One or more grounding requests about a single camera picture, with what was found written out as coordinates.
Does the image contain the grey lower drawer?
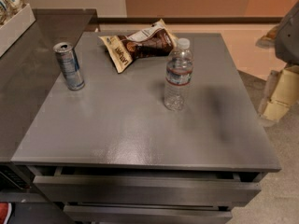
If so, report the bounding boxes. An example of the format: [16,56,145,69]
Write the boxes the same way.
[64,205,232,224]

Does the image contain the grey upper drawer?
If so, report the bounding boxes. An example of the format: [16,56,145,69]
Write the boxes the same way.
[34,168,261,207]

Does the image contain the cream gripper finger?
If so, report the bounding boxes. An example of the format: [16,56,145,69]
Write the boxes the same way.
[263,65,299,121]
[258,70,279,115]

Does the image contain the grey drawer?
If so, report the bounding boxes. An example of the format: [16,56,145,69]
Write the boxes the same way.
[64,205,232,224]
[34,168,261,207]

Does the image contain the red white object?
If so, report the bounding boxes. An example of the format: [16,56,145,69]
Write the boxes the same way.
[0,203,12,224]

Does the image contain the brown cream chip bag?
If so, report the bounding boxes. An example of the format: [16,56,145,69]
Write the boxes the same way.
[100,20,178,74]

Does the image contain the snack packets in box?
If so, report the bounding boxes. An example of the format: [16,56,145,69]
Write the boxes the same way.
[0,0,25,25]

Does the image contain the silver blue redbull can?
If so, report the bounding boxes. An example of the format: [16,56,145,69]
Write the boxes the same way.
[53,42,85,91]

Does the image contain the white snack box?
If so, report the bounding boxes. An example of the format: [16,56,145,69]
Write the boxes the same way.
[0,4,36,57]

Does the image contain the clear plastic water bottle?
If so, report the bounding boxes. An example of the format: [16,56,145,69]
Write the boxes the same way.
[164,38,193,111]

